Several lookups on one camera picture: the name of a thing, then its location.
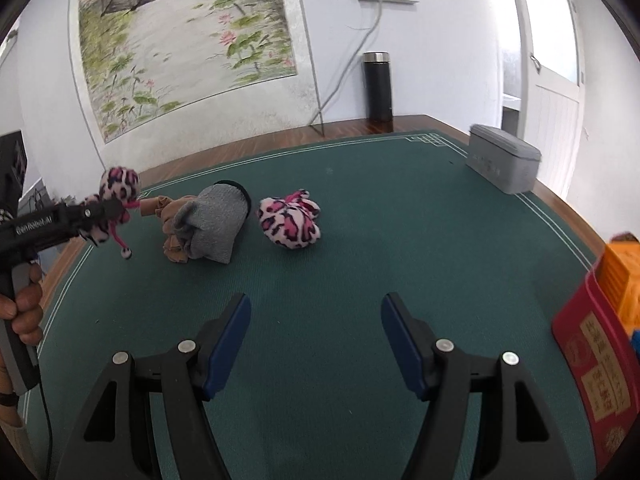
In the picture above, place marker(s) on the yellow-orange toy block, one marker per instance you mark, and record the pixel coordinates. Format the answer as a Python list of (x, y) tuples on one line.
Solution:
[(620, 272)]

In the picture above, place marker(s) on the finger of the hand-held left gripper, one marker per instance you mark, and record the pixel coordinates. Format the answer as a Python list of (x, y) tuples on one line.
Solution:
[(112, 208)]

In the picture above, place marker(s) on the black thermos flask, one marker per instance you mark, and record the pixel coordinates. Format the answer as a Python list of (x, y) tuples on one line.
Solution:
[(377, 90)]

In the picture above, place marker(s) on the dark equipment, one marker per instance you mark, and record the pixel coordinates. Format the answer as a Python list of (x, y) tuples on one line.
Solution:
[(12, 170)]

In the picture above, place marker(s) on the red cardboard box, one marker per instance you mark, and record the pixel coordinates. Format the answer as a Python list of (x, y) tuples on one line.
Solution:
[(595, 360)]

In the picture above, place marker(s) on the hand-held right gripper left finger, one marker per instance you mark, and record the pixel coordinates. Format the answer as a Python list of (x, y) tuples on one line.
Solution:
[(227, 345)]

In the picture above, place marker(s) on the grey lidded storage box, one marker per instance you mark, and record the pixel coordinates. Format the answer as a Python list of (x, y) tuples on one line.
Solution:
[(500, 157)]

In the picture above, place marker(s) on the tan sock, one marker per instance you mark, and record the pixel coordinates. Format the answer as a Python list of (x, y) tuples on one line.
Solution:
[(172, 245)]

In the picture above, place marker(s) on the white glazed door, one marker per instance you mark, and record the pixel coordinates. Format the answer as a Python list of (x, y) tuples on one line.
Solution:
[(555, 110)]

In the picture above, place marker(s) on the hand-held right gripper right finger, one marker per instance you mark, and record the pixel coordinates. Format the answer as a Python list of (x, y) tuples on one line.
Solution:
[(405, 350)]

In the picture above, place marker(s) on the person's left forearm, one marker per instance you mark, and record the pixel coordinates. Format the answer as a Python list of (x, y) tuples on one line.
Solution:
[(4, 380)]

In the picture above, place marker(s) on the person's left hand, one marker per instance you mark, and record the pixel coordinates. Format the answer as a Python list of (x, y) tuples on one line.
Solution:
[(30, 305)]

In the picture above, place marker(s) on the lotus pond wall painting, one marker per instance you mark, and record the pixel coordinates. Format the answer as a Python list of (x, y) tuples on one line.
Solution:
[(185, 50)]

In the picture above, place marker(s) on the green table mat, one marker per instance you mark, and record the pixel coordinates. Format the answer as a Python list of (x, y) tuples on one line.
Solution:
[(320, 285)]

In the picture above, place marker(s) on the blue noodle packet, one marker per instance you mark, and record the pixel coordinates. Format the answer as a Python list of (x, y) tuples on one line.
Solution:
[(635, 342)]

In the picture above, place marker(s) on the pink leopard print sock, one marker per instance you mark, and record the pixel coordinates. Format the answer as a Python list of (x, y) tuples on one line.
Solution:
[(290, 222), (120, 182)]

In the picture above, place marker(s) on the grey rolled sock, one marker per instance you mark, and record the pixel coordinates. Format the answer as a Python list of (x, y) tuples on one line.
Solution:
[(215, 220)]

